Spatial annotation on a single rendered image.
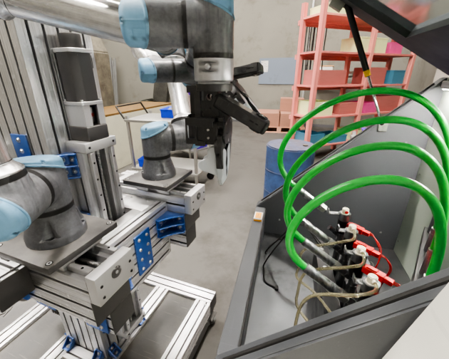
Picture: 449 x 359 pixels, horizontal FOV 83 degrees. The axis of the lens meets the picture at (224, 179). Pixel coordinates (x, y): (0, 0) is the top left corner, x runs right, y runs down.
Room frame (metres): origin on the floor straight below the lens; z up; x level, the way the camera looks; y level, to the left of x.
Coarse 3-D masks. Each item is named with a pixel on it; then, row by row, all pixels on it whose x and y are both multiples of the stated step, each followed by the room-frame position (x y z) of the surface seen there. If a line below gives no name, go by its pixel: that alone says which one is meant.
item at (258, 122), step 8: (224, 96) 0.51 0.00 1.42; (216, 104) 0.50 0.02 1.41; (224, 104) 0.49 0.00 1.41; (232, 104) 0.49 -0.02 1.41; (240, 104) 0.51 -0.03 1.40; (224, 112) 0.49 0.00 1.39; (232, 112) 0.49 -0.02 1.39; (240, 112) 0.48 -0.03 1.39; (248, 112) 0.48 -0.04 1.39; (240, 120) 0.49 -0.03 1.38; (248, 120) 0.48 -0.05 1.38; (256, 120) 0.48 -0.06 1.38; (264, 120) 0.48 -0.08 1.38; (256, 128) 0.48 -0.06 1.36; (264, 128) 0.48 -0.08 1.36
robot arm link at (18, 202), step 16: (0, 144) 0.47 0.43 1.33; (0, 160) 0.46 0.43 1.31; (0, 176) 0.44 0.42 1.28; (16, 176) 0.46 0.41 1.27; (32, 176) 0.53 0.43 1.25; (0, 192) 0.43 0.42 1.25; (16, 192) 0.45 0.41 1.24; (32, 192) 0.48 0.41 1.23; (48, 192) 0.53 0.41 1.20; (0, 208) 0.41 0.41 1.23; (16, 208) 0.43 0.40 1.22; (32, 208) 0.46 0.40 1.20; (0, 224) 0.41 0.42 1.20; (16, 224) 0.42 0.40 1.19; (0, 240) 0.41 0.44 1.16
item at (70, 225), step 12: (72, 204) 0.61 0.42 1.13; (48, 216) 0.56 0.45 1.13; (60, 216) 0.57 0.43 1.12; (72, 216) 0.60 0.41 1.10; (36, 228) 0.54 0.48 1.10; (48, 228) 0.55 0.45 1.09; (60, 228) 0.56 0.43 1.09; (72, 228) 0.58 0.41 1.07; (84, 228) 0.61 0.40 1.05; (24, 240) 0.55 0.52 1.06; (36, 240) 0.53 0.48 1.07; (48, 240) 0.54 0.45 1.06; (60, 240) 0.55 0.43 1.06; (72, 240) 0.57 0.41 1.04
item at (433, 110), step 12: (348, 96) 0.57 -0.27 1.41; (360, 96) 0.57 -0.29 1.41; (408, 96) 0.54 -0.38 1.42; (420, 96) 0.54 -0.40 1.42; (324, 108) 0.58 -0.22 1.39; (432, 108) 0.53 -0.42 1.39; (300, 120) 0.59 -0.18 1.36; (444, 120) 0.52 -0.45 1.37; (288, 132) 0.60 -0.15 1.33; (444, 132) 0.52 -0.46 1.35
